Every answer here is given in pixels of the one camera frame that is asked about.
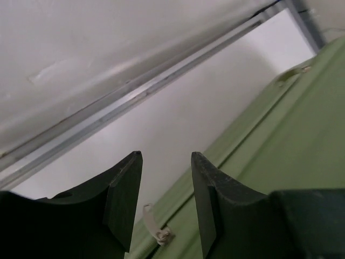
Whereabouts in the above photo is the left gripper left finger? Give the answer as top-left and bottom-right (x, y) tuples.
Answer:
(34, 151), (143, 253)

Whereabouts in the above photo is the metal zipper pull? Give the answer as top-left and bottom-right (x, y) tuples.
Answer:
(142, 203), (175, 246)

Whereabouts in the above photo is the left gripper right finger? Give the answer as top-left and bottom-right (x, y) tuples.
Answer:
(191, 152), (270, 256)

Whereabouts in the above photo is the green hard-shell suitcase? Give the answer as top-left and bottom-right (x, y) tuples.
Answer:
(126, 37), (344, 258)

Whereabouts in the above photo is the aluminium front rail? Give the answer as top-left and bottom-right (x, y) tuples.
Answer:
(0, 18), (264, 189)

